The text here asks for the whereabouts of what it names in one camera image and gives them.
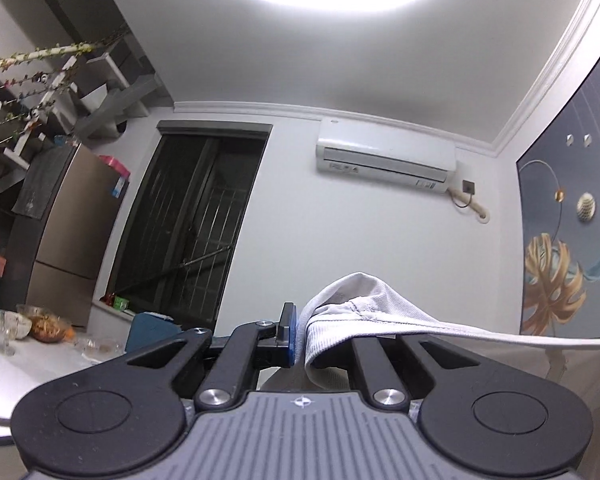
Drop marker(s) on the grey towel on refrigerator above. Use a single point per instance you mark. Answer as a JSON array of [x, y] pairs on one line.
[[43, 177]]

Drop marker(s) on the wine glass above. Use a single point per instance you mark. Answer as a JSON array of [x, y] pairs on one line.
[[7, 334]]

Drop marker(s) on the dark framed window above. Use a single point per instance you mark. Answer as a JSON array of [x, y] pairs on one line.
[[182, 231]]

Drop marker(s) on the white garment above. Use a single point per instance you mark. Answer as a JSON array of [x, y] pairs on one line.
[[360, 304]]

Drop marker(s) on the white wall shelf unit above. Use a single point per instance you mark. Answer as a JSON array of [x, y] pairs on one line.
[[76, 93]]

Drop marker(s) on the blue chair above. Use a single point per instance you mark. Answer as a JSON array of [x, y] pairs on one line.
[[147, 328]]

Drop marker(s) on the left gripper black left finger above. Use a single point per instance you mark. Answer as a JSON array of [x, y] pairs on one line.
[[232, 364]]

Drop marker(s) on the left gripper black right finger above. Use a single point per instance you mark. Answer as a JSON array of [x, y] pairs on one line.
[[375, 378]]

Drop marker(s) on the glass bowl with snacks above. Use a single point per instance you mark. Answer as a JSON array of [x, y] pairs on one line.
[[46, 326]]

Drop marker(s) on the framed leaf wall painting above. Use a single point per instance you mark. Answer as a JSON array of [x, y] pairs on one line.
[[559, 182]]

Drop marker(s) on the bronze refrigerator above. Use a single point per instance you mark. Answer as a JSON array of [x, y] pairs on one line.
[[54, 263]]

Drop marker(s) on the white wall air conditioner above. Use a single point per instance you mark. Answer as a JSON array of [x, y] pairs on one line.
[[385, 154]]

